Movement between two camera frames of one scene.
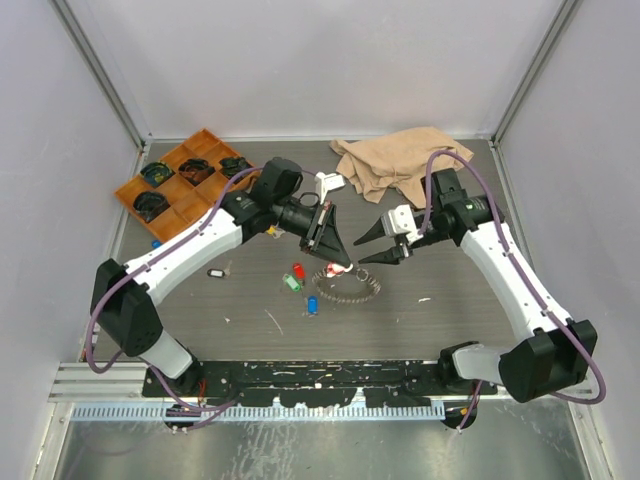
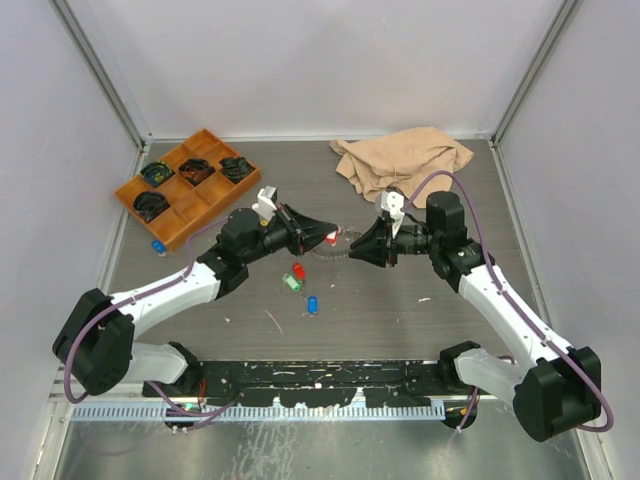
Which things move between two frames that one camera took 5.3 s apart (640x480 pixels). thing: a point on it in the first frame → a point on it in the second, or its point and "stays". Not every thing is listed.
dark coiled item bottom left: (150, 203) stays
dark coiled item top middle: (196, 170) stays
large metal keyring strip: (359, 273) → (345, 231)
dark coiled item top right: (232, 166) stays
